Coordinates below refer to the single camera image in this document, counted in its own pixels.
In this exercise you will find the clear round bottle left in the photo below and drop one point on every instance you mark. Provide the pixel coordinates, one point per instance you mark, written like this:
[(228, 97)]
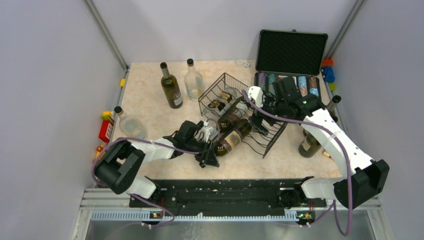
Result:
[(130, 125)]

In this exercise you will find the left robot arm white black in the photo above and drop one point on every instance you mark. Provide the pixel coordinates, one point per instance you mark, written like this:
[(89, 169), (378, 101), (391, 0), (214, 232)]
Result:
[(118, 164)]

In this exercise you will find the square clear liquor bottle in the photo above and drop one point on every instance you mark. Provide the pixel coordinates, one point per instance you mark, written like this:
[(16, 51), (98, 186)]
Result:
[(220, 104)]

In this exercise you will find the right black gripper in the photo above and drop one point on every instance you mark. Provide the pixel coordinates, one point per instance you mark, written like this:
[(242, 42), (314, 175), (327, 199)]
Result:
[(256, 120)]

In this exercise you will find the clear tall glass bottle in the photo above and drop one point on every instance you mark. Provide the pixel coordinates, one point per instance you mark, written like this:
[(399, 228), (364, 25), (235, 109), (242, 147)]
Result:
[(194, 82)]

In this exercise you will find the black wire wine rack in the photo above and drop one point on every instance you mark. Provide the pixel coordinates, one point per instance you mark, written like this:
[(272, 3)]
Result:
[(259, 143)]

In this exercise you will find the red toy block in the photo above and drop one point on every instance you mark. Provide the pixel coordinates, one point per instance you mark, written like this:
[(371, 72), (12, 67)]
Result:
[(105, 132)]

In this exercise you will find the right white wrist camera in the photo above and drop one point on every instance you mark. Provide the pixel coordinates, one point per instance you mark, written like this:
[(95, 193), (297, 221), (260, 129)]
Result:
[(256, 95)]

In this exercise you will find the yellow toy car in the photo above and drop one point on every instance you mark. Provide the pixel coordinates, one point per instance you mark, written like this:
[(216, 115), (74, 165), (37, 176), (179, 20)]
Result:
[(98, 150)]

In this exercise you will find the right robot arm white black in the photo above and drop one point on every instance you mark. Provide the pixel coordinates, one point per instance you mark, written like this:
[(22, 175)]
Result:
[(362, 177)]

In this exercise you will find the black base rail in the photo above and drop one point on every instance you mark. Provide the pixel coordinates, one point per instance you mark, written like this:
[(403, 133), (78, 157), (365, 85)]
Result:
[(232, 197)]

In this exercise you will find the green wine bottle front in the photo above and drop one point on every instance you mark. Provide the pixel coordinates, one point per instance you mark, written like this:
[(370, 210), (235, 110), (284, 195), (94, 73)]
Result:
[(233, 115)]

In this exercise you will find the dark bottle right front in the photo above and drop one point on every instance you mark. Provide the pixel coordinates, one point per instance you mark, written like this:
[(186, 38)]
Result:
[(309, 145)]

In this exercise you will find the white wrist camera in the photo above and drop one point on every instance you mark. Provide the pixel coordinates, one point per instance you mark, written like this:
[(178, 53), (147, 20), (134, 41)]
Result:
[(209, 131), (256, 95)]

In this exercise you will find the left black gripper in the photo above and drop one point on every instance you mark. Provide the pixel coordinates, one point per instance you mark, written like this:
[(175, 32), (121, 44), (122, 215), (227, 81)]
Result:
[(208, 157)]

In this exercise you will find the green wine bottle back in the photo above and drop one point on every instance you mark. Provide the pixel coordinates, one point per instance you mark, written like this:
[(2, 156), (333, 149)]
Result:
[(170, 87)]

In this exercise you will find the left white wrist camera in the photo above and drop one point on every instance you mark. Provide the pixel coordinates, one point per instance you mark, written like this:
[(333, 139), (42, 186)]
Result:
[(209, 131)]

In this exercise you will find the blue orange toy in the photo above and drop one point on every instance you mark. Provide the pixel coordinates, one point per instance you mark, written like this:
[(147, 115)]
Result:
[(328, 73)]

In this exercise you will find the black poker chip case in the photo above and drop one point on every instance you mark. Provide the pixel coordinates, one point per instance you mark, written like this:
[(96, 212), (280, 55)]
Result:
[(293, 54)]

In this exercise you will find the small clear glass lid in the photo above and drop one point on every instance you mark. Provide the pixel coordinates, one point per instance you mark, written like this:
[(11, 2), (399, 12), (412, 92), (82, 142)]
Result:
[(242, 62)]

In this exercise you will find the green wine bottle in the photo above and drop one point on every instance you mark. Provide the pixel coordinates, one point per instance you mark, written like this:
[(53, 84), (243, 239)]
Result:
[(233, 138), (170, 87), (233, 115), (331, 106)]

